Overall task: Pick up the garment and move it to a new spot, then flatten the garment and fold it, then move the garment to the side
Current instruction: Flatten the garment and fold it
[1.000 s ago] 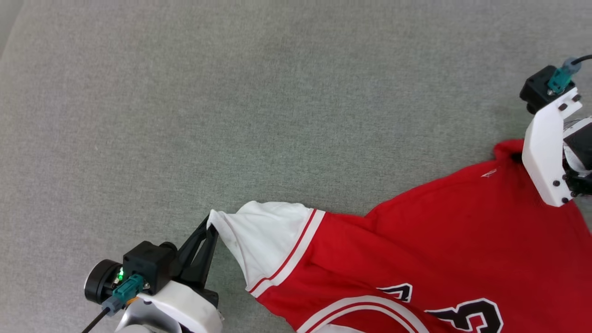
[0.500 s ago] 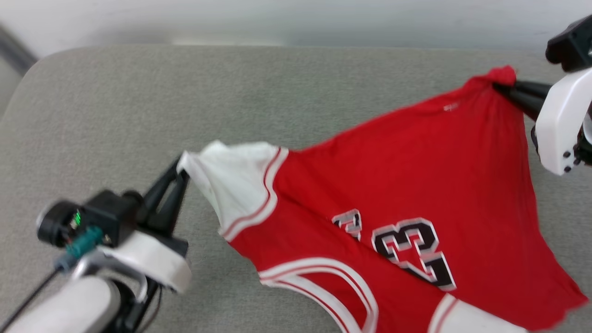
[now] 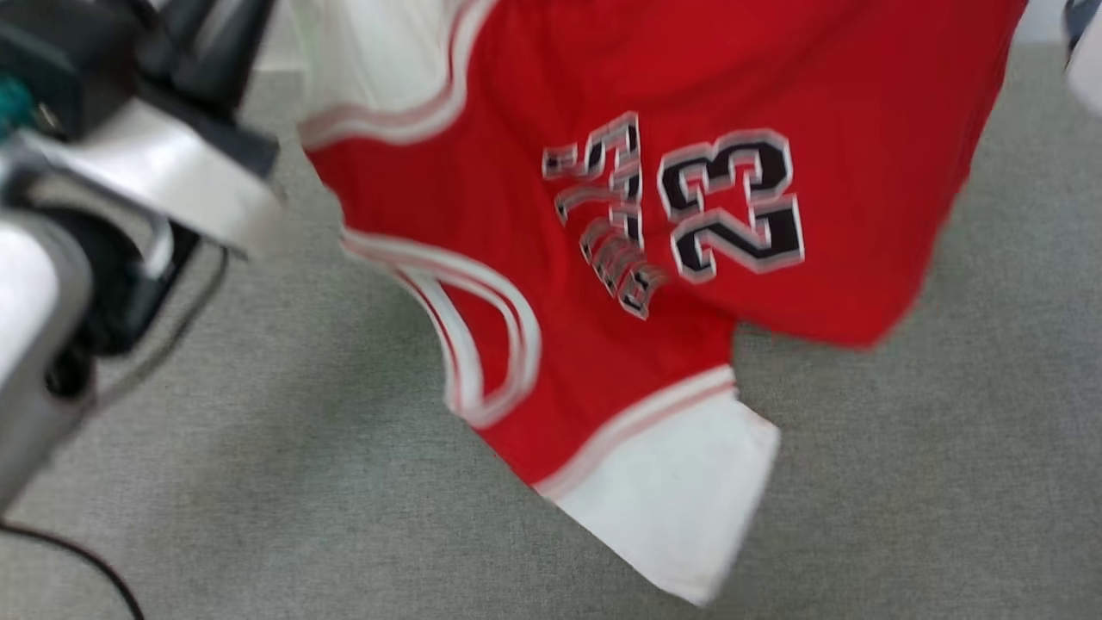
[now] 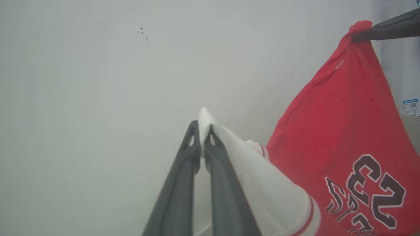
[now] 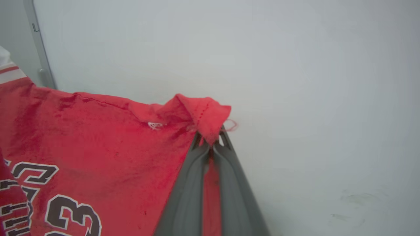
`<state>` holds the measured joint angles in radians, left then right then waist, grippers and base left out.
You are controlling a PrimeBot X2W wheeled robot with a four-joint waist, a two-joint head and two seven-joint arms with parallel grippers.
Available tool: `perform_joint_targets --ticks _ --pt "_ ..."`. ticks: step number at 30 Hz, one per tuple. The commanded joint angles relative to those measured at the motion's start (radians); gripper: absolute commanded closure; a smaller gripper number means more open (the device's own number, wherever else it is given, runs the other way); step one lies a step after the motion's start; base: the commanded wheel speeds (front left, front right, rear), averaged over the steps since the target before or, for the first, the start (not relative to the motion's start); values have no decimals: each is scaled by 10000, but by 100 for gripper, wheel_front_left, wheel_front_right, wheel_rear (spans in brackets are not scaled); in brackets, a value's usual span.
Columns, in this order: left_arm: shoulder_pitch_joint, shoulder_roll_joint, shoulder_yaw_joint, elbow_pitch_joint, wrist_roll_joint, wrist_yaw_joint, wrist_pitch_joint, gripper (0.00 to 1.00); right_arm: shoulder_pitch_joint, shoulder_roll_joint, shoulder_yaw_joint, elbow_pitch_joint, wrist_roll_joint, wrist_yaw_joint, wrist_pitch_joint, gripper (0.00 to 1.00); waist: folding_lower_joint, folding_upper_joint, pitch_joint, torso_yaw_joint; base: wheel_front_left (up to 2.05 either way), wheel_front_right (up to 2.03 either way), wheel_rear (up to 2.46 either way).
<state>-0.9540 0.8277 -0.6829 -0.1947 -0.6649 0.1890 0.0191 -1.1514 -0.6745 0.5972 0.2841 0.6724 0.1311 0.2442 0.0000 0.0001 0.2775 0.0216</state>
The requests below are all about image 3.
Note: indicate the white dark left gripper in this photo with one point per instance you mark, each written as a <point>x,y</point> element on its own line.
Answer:
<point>155,164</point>

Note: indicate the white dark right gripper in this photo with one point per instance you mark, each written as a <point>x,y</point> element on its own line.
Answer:
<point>1086,69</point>

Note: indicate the red white basketball jersey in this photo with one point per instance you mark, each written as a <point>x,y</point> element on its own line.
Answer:
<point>818,86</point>

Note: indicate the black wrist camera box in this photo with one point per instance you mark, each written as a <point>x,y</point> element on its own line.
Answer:
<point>60,60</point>

